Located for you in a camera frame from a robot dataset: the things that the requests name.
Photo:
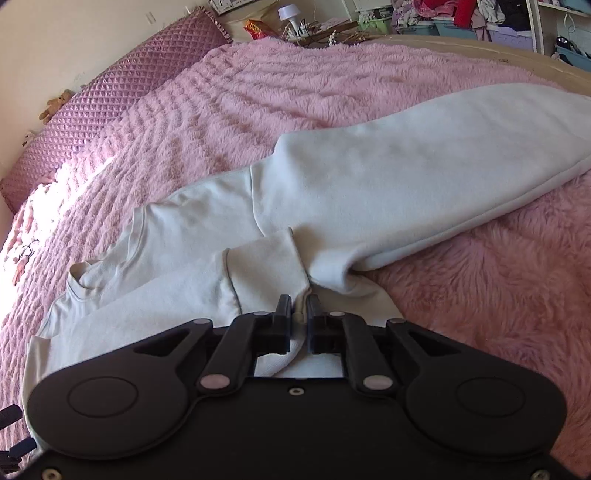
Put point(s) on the white table lamp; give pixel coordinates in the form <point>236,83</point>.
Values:
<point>290,13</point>

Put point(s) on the red snack bag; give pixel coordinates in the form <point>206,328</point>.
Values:
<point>257,29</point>

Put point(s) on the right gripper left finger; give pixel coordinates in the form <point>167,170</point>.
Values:
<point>247,338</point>

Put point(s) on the pile of clothes on shelf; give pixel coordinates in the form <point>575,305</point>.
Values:
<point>503,22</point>

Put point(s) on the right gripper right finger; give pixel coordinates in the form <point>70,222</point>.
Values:
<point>352,339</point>

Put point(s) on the white sweatshirt with print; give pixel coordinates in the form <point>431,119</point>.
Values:
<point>324,209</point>

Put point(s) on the brown teddy bear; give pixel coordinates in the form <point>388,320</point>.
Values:
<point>54,105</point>

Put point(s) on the purple quilted headboard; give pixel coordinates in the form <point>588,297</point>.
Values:
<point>146,67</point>

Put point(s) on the pink fluffy bed blanket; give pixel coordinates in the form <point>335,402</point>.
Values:
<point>519,286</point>

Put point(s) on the black hair accessory on bed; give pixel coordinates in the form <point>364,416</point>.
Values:
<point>23,259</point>

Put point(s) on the white open wardrobe shelf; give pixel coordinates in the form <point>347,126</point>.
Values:
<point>550,20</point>

